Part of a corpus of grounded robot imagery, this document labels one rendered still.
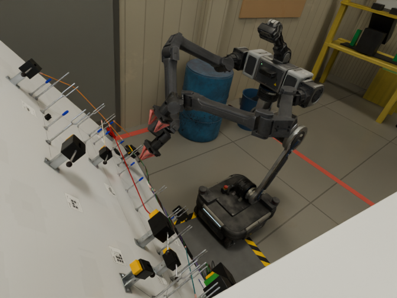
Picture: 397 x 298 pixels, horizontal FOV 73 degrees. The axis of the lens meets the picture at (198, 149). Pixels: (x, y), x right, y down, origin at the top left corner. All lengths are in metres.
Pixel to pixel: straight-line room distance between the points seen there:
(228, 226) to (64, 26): 2.14
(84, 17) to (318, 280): 2.68
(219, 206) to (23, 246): 1.99
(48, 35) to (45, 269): 2.34
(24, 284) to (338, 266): 0.40
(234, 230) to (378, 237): 2.04
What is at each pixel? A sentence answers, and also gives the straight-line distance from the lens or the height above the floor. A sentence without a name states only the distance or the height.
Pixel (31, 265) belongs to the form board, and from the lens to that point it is 0.51.
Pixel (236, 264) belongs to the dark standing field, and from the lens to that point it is 2.40.
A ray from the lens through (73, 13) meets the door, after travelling 2.72.
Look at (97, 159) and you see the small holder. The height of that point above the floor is 1.34.
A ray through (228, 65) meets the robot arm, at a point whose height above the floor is 1.45.
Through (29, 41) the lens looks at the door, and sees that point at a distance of 2.69.
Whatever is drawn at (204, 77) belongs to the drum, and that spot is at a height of 0.86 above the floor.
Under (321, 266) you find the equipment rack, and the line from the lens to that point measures 0.21.
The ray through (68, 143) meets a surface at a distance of 0.73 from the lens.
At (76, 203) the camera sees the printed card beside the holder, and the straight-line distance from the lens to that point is 0.73.
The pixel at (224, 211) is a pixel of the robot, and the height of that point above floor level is 0.24.
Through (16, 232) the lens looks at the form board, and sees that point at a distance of 0.53.
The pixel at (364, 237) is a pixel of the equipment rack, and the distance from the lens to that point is 0.25.
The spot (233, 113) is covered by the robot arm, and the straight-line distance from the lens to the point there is 1.13.
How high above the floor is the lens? 2.00
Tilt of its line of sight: 37 degrees down
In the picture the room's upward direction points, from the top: 12 degrees clockwise
